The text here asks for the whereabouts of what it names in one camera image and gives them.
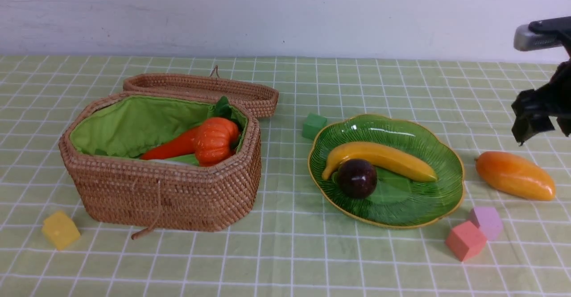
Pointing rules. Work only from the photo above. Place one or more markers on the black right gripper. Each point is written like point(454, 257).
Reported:
point(529, 107)

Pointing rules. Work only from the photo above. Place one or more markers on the yellow banana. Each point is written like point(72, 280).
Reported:
point(380, 155)

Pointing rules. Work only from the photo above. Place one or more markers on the purple mangosteen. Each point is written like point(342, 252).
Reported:
point(357, 178)

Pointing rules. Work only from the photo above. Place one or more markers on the orange pumpkin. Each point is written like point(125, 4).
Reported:
point(213, 140)

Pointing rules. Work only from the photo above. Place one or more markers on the green cucumber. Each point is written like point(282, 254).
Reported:
point(188, 159)

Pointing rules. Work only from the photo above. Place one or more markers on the orange carrot with leaves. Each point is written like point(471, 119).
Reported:
point(184, 143)

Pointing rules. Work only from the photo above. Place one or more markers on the white radish with leaves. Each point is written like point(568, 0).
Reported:
point(171, 162)

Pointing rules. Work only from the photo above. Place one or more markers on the orange mango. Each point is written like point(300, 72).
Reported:
point(515, 175)

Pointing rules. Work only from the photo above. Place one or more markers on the pink foam cube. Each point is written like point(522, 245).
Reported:
point(487, 220)

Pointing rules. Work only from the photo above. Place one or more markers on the salmon foam cube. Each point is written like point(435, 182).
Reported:
point(466, 240)

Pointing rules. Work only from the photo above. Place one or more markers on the green glass plate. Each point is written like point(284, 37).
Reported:
point(398, 202)

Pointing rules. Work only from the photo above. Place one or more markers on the green foam cube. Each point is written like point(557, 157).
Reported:
point(312, 125)

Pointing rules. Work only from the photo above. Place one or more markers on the woven rattan basket lid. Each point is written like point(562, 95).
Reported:
point(257, 99)

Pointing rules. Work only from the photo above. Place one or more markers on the green checkered tablecloth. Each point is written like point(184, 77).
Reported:
point(294, 243)

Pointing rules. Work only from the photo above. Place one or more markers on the woven rattan basket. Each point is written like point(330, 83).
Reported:
point(101, 151)

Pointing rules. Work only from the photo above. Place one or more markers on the yellow foam block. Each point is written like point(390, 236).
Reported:
point(60, 230)

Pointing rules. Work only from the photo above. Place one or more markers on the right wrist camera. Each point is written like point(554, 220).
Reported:
point(543, 34)

